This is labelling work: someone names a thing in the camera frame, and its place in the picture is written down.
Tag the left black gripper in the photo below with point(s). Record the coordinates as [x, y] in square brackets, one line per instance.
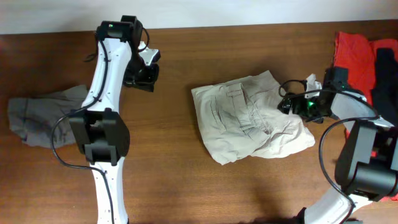
[144, 82]

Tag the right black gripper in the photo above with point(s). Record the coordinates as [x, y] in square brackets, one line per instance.
[292, 104]

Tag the beige cargo shorts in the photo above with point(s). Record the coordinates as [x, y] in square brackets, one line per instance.
[240, 118]

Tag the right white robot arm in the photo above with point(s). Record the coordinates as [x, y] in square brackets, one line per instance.
[366, 169]

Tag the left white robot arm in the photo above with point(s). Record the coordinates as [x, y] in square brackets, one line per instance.
[123, 59]

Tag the red garment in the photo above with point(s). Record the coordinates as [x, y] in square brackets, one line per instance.
[358, 55]

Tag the black garment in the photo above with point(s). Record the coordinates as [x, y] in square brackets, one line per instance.
[384, 93]

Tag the grey crumpled garment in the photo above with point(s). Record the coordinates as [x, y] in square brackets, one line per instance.
[32, 119]

